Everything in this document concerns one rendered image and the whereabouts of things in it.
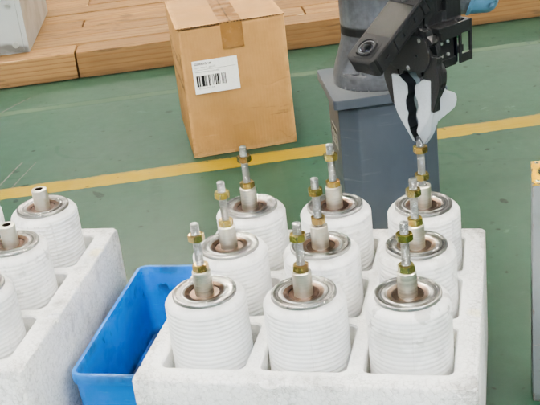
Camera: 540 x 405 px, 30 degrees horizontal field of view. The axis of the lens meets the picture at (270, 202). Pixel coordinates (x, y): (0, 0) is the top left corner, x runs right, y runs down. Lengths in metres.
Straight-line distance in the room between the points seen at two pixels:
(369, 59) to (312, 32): 1.87
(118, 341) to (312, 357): 0.41
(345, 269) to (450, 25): 0.32
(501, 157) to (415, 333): 1.09
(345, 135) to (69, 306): 0.56
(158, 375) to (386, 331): 0.27
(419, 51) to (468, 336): 0.34
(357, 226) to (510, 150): 0.90
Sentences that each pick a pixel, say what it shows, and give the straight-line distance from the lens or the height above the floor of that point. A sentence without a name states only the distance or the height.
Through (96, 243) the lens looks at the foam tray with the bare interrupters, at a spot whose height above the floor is 0.18.
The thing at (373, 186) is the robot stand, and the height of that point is 0.14.
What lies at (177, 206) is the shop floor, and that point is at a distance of 2.05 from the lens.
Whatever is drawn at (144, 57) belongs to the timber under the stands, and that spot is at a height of 0.04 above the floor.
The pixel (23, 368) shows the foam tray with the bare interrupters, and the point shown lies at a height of 0.18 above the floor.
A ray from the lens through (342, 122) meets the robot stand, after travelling 1.66.
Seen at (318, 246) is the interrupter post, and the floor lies 0.26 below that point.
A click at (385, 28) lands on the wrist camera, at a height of 0.50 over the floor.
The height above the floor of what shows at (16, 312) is 0.21.
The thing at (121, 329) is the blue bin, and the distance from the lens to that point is 1.48.
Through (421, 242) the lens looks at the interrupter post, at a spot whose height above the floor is 0.26.
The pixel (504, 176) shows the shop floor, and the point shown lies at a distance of 2.06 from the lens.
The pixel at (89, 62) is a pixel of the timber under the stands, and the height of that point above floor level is 0.05.
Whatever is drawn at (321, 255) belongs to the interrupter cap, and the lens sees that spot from 1.23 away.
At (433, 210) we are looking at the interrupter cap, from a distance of 1.32.
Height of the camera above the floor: 0.81
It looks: 24 degrees down
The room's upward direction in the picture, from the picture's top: 7 degrees counter-clockwise
